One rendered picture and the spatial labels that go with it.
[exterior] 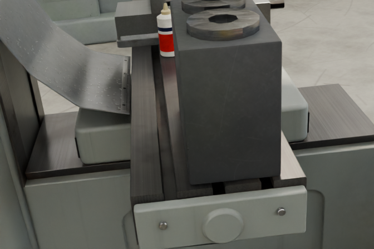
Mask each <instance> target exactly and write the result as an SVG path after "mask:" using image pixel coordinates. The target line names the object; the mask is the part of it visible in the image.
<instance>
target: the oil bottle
mask: <svg viewBox="0 0 374 249"><path fill-rule="evenodd" d="M157 23H158V34H159V45H160V54H161V55H162V56H164V57H173V56H175V55H174V42H173V30H172V24H171V12H170V9H168V5H167V4H166V3H164V7H163V10H162V11H161V14H160V15H158V16H157Z"/></svg>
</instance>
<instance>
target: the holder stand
mask: <svg viewBox="0 0 374 249"><path fill-rule="evenodd" d="M170 12H171V24H172V30H173V42H174V55H175V67H176V79H177V85H178V97H179V110H180V118H181V126H182V131H183V139H184V147H185V155H186V164H187V169H188V177H189V183H190V184H191V185H198V184H204V183H214V182H225V181H236V180H246V179H252V178H263V177H273V176H280V174H281V128H282V41H281V39H280V38H279V37H278V35H277V34H276V32H275V31H274V29H273V28H272V26H271V25H270V24H269V22H268V21H267V20H266V18H265V17H264V15H263V14H262V12H261V11H260V10H259V8H258V7H257V5H256V4H255V3H254V1H253V0H171V1H170Z"/></svg>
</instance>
